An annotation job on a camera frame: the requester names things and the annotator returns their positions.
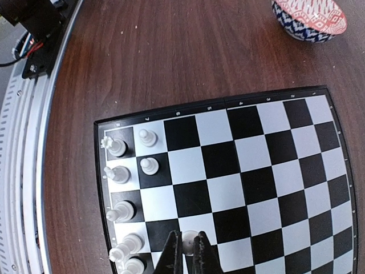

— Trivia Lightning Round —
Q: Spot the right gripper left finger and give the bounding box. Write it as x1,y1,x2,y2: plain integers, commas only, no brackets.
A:
153,231,183,274

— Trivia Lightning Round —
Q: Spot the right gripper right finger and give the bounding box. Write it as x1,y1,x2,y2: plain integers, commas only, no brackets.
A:
193,231,223,274

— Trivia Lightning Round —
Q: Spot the fourteenth white pawn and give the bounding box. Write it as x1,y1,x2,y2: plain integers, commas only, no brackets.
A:
182,230,198,256

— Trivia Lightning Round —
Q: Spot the eleventh white chess piece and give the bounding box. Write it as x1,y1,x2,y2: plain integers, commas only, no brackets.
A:
109,233,144,263

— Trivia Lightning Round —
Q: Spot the thirteenth white chess piece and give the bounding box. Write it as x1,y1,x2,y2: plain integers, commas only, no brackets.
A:
104,166,131,184

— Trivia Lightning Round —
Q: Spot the black white chessboard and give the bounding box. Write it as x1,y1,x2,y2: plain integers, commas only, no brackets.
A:
94,86,358,273

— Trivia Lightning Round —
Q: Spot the red patterned bowl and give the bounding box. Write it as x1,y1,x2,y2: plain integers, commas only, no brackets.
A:
271,0,347,43

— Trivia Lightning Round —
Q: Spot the front aluminium rail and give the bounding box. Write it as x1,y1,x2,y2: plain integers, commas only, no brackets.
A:
1,1,82,273

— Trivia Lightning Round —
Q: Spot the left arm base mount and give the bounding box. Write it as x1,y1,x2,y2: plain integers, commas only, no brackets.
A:
1,1,79,79

